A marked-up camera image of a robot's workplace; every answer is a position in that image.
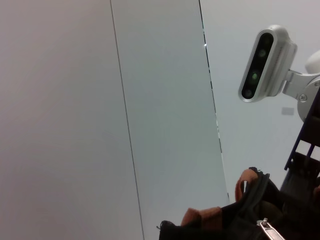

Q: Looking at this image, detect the silver right wrist depth camera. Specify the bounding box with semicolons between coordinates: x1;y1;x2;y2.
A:
237;24;316;104

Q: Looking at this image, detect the black bag with orange straps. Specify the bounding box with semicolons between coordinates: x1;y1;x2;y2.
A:
156;166;320;240

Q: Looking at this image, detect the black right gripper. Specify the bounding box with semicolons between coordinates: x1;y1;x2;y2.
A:
279;86;320;201

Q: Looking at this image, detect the silver metal zipper pull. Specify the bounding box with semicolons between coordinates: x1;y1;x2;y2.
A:
256;217;286;240

